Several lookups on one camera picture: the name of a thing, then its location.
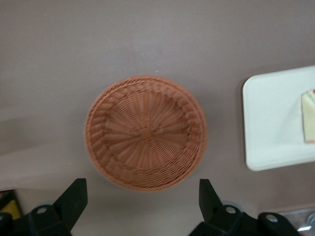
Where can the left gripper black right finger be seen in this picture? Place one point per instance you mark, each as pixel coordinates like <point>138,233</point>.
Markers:
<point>214,216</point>

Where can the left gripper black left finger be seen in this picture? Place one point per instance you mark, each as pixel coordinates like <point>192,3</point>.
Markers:
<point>69,209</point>

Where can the triangular sandwich wedge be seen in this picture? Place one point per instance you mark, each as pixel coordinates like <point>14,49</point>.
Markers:
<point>309,118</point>

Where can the brown round wicker basket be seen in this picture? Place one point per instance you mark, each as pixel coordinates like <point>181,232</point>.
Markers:
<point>145,134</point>

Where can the cream plastic tray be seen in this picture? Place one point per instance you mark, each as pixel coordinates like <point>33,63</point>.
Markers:
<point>270,118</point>

